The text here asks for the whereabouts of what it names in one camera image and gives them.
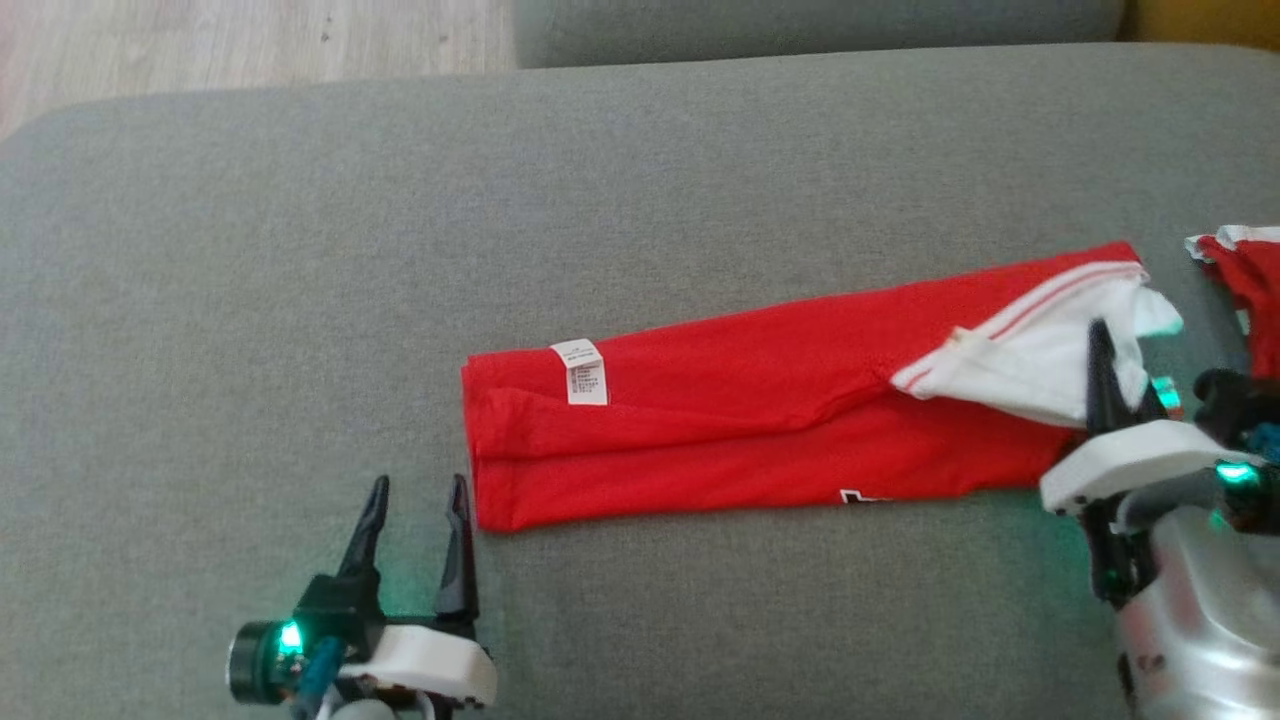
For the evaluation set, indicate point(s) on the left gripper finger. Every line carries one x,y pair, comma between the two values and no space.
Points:
460,570
368,540

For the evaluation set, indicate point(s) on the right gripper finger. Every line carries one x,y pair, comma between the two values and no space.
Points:
1103,390
1150,408

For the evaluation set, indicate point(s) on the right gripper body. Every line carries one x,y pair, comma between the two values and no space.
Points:
1130,465

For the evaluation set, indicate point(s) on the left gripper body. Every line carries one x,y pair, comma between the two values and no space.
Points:
430,660

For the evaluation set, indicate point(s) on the red garment with white hem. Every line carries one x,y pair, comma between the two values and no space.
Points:
1255,280

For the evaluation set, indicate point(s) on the red jersey with white sleeves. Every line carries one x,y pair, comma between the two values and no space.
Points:
750,420

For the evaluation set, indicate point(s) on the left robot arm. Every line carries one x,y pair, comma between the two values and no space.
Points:
365,712

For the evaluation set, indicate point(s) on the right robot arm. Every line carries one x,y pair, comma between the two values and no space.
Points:
1200,620

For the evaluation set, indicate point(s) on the grey sofa seat cushion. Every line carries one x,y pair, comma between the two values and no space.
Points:
250,300

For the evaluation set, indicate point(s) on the yellow object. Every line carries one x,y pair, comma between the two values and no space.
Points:
1200,20

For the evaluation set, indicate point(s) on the grey sofa side cushion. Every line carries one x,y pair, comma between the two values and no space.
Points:
800,30

